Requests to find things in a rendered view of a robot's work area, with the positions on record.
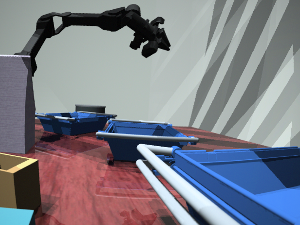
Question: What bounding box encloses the tan open-top box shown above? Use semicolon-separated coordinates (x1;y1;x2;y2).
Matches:
0;153;41;210

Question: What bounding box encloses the white wire bar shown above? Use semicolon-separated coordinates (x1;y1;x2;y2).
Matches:
136;160;255;225

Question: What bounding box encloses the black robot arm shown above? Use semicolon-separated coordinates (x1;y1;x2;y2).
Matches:
14;4;146;77

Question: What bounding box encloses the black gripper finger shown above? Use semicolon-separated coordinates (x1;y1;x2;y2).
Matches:
156;28;171;47
158;38;170;51

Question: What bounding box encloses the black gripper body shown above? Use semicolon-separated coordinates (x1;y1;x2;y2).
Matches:
135;17;165;58

